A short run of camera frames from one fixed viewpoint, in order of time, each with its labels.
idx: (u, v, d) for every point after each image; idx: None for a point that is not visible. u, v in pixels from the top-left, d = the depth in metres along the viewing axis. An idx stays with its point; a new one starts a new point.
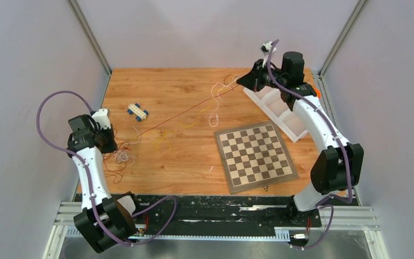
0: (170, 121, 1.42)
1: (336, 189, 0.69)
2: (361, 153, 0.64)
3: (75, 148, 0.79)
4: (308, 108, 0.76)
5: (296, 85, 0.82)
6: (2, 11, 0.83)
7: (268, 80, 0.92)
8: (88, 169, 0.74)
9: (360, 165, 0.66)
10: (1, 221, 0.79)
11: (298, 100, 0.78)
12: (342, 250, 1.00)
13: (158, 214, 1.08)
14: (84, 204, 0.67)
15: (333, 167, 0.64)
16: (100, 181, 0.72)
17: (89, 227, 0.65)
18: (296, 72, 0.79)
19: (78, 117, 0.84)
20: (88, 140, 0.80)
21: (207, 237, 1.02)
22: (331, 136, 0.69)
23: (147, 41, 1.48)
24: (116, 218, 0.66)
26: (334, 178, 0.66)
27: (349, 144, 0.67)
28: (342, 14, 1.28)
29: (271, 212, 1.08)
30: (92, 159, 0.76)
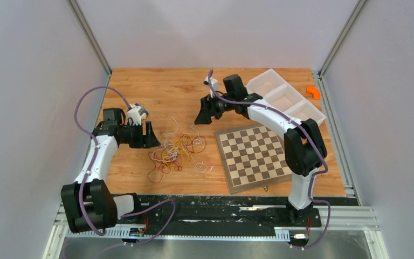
0: (170, 121, 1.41)
1: (311, 167, 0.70)
2: (315, 124, 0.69)
3: (97, 134, 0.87)
4: (260, 109, 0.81)
5: (244, 97, 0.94)
6: (2, 11, 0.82)
7: (221, 106, 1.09)
8: (97, 151, 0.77)
9: (320, 136, 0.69)
10: (1, 222, 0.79)
11: (249, 107, 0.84)
12: (341, 251, 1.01)
13: (158, 214, 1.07)
14: (77, 179, 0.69)
15: (300, 146, 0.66)
16: (101, 165, 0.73)
17: (70, 200, 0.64)
18: (238, 87, 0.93)
19: (111, 109, 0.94)
20: (112, 130, 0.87)
21: (207, 237, 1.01)
22: (286, 122, 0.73)
23: (148, 41, 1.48)
24: (98, 202, 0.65)
26: (306, 156, 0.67)
27: (303, 122, 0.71)
28: (342, 14, 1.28)
29: (271, 212, 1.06)
30: (105, 144, 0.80)
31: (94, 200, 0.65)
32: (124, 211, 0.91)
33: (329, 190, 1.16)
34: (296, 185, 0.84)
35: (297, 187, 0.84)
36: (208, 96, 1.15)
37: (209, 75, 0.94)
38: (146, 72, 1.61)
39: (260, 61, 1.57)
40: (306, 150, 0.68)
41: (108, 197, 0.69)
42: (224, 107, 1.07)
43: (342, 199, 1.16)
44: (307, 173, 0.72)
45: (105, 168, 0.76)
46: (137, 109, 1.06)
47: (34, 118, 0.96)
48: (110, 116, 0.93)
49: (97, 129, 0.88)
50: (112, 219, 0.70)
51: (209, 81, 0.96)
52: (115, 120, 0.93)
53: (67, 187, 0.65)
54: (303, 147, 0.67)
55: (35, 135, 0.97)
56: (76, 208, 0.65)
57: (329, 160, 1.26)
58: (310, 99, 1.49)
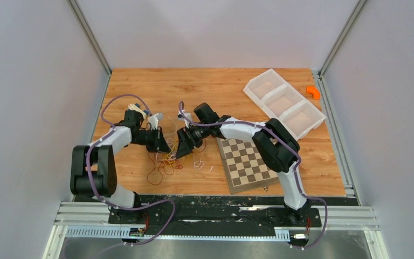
0: (170, 121, 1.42)
1: (289, 162, 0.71)
2: (278, 123, 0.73)
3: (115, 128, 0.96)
4: (229, 125, 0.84)
5: (214, 122, 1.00)
6: (1, 11, 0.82)
7: (199, 135, 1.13)
8: (112, 131, 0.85)
9: (286, 131, 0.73)
10: (1, 221, 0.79)
11: (221, 127, 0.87)
12: (341, 251, 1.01)
13: (158, 214, 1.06)
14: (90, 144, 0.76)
15: (270, 144, 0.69)
16: (112, 138, 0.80)
17: (78, 158, 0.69)
18: (208, 114, 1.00)
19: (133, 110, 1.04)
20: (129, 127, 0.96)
21: (207, 237, 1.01)
22: (252, 128, 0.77)
23: (147, 41, 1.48)
24: (102, 163, 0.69)
26: (279, 152, 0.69)
27: (267, 123, 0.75)
28: (342, 14, 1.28)
29: (271, 212, 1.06)
30: (121, 129, 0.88)
31: (99, 162, 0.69)
32: (123, 205, 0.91)
33: (329, 190, 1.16)
34: (284, 184, 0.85)
35: (286, 187, 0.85)
36: (184, 127, 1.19)
37: (179, 107, 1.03)
38: (146, 72, 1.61)
39: (259, 61, 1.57)
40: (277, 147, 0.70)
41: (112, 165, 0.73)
42: (202, 134, 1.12)
43: (342, 199, 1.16)
44: (288, 169, 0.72)
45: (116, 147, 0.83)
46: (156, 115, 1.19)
47: (33, 118, 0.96)
48: (130, 117, 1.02)
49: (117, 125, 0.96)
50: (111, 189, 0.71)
51: (182, 113, 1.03)
52: (134, 120, 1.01)
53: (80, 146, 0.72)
54: (273, 144, 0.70)
55: (35, 135, 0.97)
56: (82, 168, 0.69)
57: (329, 160, 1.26)
58: (310, 99, 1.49)
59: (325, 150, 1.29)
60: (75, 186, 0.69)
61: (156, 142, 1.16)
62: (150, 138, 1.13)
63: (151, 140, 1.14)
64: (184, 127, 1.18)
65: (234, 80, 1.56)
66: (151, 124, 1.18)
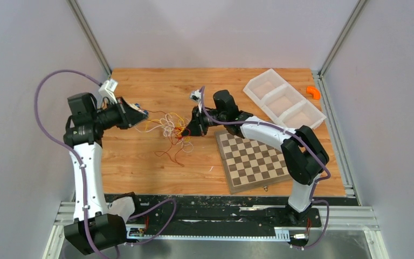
0: (170, 121, 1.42)
1: (315, 174, 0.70)
2: (310, 132, 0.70)
3: (73, 140, 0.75)
4: (252, 125, 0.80)
5: (234, 116, 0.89)
6: (2, 11, 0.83)
7: (210, 122, 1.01)
8: (84, 172, 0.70)
9: (317, 142, 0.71)
10: (0, 221, 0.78)
11: (241, 125, 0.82)
12: (341, 251, 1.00)
13: (158, 214, 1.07)
14: (77, 215, 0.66)
15: (301, 156, 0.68)
16: (96, 191, 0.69)
17: (79, 238, 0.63)
18: (230, 107, 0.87)
19: (78, 97, 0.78)
20: (89, 131, 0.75)
21: (206, 237, 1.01)
22: (281, 134, 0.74)
23: (147, 41, 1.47)
24: (108, 234, 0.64)
26: (308, 165, 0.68)
27: (298, 130, 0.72)
28: (342, 14, 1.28)
29: (271, 212, 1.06)
30: (91, 159, 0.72)
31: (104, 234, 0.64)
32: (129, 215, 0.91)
33: (329, 190, 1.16)
34: (296, 190, 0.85)
35: (297, 192, 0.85)
36: (194, 107, 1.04)
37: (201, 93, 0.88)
38: (146, 72, 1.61)
39: (260, 61, 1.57)
40: (306, 159, 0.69)
41: (116, 221, 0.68)
42: (214, 123, 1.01)
43: (342, 199, 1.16)
44: (312, 180, 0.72)
45: (101, 186, 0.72)
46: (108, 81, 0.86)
47: (33, 118, 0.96)
48: (80, 109, 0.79)
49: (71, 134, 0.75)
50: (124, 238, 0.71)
51: (202, 96, 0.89)
52: (88, 112, 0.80)
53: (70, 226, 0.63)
54: (304, 156, 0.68)
55: (34, 135, 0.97)
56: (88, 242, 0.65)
57: (329, 160, 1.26)
58: (310, 99, 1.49)
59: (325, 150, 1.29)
60: (87, 251, 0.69)
61: (123, 116, 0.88)
62: (114, 116, 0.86)
63: (118, 118, 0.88)
64: (197, 107, 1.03)
65: (234, 80, 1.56)
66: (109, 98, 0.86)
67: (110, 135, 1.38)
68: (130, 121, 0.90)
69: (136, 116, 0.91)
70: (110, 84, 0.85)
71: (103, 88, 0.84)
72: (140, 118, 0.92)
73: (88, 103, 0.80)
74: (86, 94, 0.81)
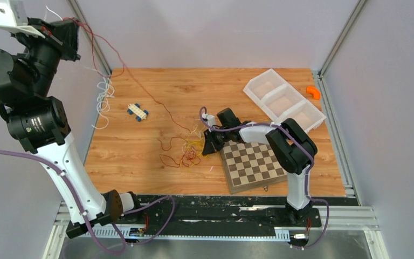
0: (170, 121, 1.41)
1: (302, 163, 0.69)
2: (295, 123, 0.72)
3: (28, 135, 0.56)
4: (247, 128, 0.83)
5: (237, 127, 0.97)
6: None
7: (221, 138, 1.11)
8: (68, 181, 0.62)
9: (302, 131, 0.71)
10: (0, 222, 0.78)
11: (240, 131, 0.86)
12: (341, 251, 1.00)
13: (158, 214, 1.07)
14: (77, 219, 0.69)
15: (284, 144, 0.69)
16: (89, 193, 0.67)
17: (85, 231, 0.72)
18: (231, 118, 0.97)
19: (7, 82, 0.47)
20: (47, 124, 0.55)
21: (206, 238, 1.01)
22: (268, 128, 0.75)
23: (147, 41, 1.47)
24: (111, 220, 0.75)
26: (292, 152, 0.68)
27: (282, 122, 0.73)
28: (342, 14, 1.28)
29: (271, 212, 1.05)
30: (68, 162, 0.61)
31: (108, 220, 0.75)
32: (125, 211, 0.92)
33: (329, 190, 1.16)
34: (291, 184, 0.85)
35: (292, 186, 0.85)
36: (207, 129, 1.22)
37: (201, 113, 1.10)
38: (146, 72, 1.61)
39: (260, 61, 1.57)
40: (291, 148, 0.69)
41: (112, 208, 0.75)
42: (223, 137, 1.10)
43: (342, 199, 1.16)
44: (301, 170, 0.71)
45: (89, 183, 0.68)
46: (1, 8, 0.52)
47: None
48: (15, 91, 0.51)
49: (22, 128, 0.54)
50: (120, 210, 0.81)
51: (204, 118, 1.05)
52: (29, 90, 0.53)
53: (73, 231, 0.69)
54: (287, 144, 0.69)
55: None
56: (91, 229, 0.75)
57: (329, 160, 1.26)
58: (310, 99, 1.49)
59: (325, 150, 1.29)
60: None
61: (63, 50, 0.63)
62: (52, 57, 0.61)
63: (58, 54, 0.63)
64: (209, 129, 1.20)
65: (234, 80, 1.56)
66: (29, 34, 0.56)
67: (110, 135, 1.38)
68: (71, 47, 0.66)
69: (70, 34, 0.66)
70: (12, 17, 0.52)
71: None
72: (75, 33, 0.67)
73: (20, 78, 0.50)
74: (10, 66, 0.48)
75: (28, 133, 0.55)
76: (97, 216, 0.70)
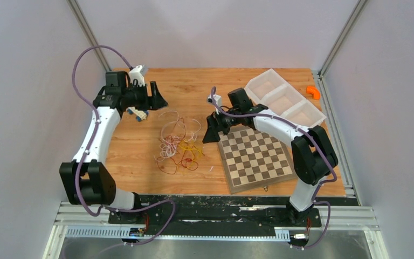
0: (170, 121, 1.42)
1: (321, 175, 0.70)
2: (324, 133, 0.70)
3: (99, 102, 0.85)
4: (266, 119, 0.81)
5: (249, 109, 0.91)
6: (1, 11, 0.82)
7: (229, 122, 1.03)
8: (98, 127, 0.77)
9: (329, 144, 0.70)
10: (0, 222, 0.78)
11: (254, 117, 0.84)
12: (340, 251, 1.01)
13: (158, 214, 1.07)
14: (76, 156, 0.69)
15: (310, 154, 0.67)
16: (99, 142, 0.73)
17: (68, 178, 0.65)
18: (243, 100, 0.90)
19: (115, 73, 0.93)
20: (115, 99, 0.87)
21: (206, 237, 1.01)
22: (292, 130, 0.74)
23: (148, 41, 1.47)
24: (95, 183, 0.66)
26: (316, 164, 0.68)
27: (310, 129, 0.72)
28: (342, 14, 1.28)
29: (271, 212, 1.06)
30: (106, 119, 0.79)
31: (92, 181, 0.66)
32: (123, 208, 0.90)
33: (329, 190, 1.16)
34: (299, 190, 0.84)
35: (301, 192, 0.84)
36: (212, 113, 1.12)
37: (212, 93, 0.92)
38: (146, 72, 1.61)
39: (260, 61, 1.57)
40: (315, 158, 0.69)
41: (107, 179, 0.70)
42: (232, 121, 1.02)
43: (342, 199, 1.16)
44: (317, 181, 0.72)
45: (105, 145, 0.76)
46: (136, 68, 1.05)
47: (33, 119, 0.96)
48: (114, 83, 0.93)
49: (101, 98, 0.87)
50: (108, 200, 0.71)
51: (213, 98, 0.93)
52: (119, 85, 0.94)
53: (66, 165, 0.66)
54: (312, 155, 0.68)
55: (35, 136, 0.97)
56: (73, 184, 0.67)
57: None
58: (310, 99, 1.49)
59: None
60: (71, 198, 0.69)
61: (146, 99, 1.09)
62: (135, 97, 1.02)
63: (140, 101, 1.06)
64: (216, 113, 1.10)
65: (234, 80, 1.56)
66: (138, 79, 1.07)
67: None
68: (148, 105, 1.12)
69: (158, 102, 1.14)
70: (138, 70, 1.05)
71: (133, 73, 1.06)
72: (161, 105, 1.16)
73: (121, 81, 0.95)
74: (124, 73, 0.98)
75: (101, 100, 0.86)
76: (91, 160, 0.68)
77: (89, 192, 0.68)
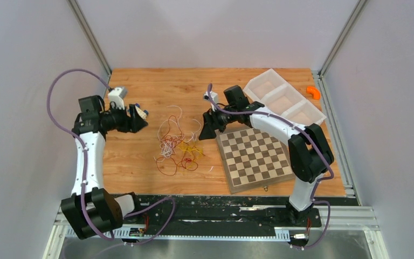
0: (170, 121, 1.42)
1: (317, 173, 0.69)
2: (321, 132, 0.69)
3: (81, 130, 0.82)
4: (262, 117, 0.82)
5: (245, 106, 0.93)
6: (1, 11, 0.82)
7: (225, 119, 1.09)
8: (87, 155, 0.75)
9: (325, 142, 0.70)
10: (0, 222, 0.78)
11: (251, 115, 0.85)
12: (340, 250, 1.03)
13: (158, 214, 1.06)
14: (74, 190, 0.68)
15: (305, 152, 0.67)
16: (95, 170, 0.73)
17: (74, 213, 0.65)
18: (239, 97, 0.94)
19: (89, 98, 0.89)
20: (95, 123, 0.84)
21: (206, 238, 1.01)
22: (290, 128, 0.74)
23: (148, 41, 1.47)
24: (102, 210, 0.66)
26: (311, 163, 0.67)
27: (307, 127, 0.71)
28: (343, 14, 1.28)
29: (271, 212, 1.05)
30: (93, 144, 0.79)
31: (99, 208, 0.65)
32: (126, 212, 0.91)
33: (329, 190, 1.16)
34: (298, 189, 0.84)
35: (299, 190, 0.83)
36: (208, 110, 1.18)
37: (208, 89, 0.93)
38: (146, 72, 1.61)
39: (260, 61, 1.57)
40: (311, 156, 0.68)
41: (111, 203, 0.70)
42: (227, 118, 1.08)
43: (342, 199, 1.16)
44: (314, 179, 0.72)
45: (99, 169, 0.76)
46: (116, 93, 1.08)
47: (33, 119, 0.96)
48: (89, 108, 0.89)
49: (81, 125, 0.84)
50: (117, 223, 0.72)
51: (209, 95, 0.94)
52: (95, 110, 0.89)
53: (67, 200, 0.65)
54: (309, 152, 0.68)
55: (35, 136, 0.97)
56: (81, 217, 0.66)
57: None
58: (310, 99, 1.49)
59: None
60: (81, 231, 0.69)
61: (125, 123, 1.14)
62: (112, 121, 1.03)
63: (119, 123, 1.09)
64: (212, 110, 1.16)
65: (234, 80, 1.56)
66: (117, 103, 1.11)
67: (110, 136, 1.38)
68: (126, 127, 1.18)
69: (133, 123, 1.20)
70: (117, 94, 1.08)
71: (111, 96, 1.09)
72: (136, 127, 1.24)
73: (96, 105, 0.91)
74: (96, 96, 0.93)
75: (82, 128, 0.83)
76: (93, 190, 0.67)
77: (98, 220, 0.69)
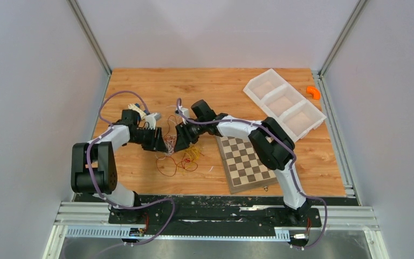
0: (170, 121, 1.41)
1: (284, 160, 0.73)
2: (275, 122, 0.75)
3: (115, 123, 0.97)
4: (227, 123, 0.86)
5: (212, 118, 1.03)
6: (0, 10, 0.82)
7: (195, 131, 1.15)
8: (110, 130, 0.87)
9: (282, 130, 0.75)
10: None
11: (218, 125, 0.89)
12: (341, 251, 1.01)
13: (158, 214, 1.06)
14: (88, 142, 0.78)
15: (266, 143, 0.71)
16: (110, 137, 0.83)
17: (78, 156, 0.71)
18: (206, 110, 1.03)
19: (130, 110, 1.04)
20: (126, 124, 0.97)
21: (206, 237, 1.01)
22: (249, 127, 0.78)
23: (148, 41, 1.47)
24: (102, 161, 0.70)
26: (274, 151, 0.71)
27: (263, 121, 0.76)
28: (342, 14, 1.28)
29: (271, 212, 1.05)
30: (118, 128, 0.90)
31: (99, 158, 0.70)
32: (123, 205, 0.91)
33: (329, 190, 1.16)
34: (283, 184, 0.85)
35: (284, 186, 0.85)
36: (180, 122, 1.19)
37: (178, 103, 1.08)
38: (146, 72, 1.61)
39: (260, 61, 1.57)
40: (273, 145, 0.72)
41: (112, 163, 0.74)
42: (198, 130, 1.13)
43: (342, 199, 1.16)
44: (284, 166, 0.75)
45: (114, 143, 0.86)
46: (153, 115, 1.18)
47: (33, 119, 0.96)
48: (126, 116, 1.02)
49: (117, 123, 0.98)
50: (111, 186, 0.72)
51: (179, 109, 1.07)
52: (131, 120, 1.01)
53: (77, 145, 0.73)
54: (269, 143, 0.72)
55: (35, 136, 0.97)
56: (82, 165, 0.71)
57: (329, 160, 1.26)
58: (310, 99, 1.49)
59: (325, 151, 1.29)
60: (76, 184, 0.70)
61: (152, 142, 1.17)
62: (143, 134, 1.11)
63: (146, 142, 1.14)
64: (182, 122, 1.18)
65: (234, 80, 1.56)
66: (150, 124, 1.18)
67: None
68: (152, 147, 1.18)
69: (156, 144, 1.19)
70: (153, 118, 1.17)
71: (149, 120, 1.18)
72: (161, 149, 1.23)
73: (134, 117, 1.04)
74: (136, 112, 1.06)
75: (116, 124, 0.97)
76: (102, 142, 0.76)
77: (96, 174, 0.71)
